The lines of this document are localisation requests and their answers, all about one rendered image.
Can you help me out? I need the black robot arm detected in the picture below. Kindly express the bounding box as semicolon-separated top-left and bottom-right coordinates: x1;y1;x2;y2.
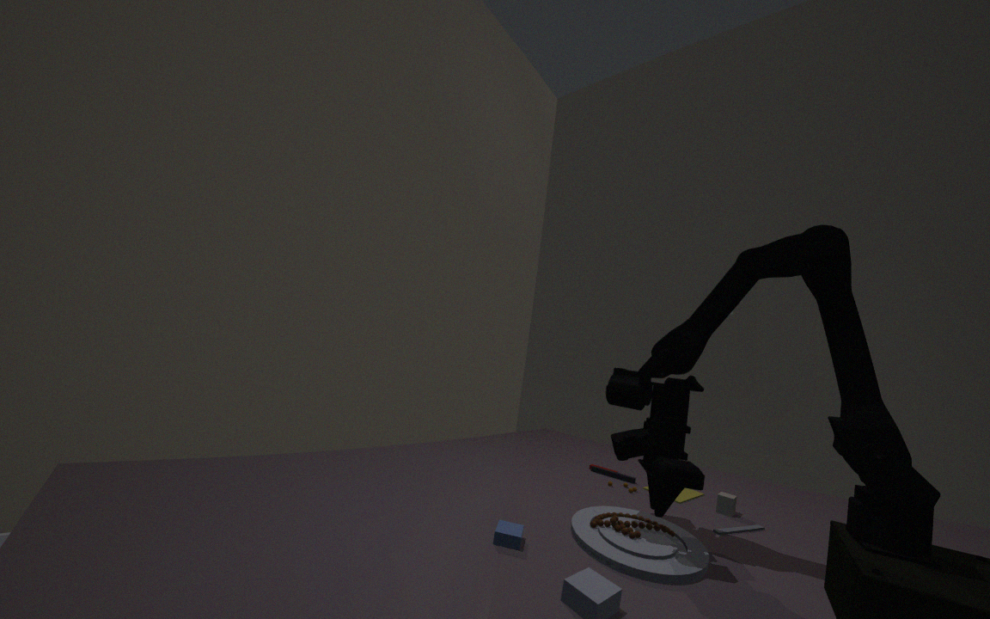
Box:
606;224;941;568

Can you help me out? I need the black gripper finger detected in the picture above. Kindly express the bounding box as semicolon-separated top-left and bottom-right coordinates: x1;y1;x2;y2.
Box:
638;459;655;510
645;470;683;518

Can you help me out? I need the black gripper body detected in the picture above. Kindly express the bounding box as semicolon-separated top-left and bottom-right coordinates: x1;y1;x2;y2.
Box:
643;413;705;490

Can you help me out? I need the yellow flat rectangular sheet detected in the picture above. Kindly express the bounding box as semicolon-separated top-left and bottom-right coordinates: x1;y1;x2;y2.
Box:
643;487;704;504

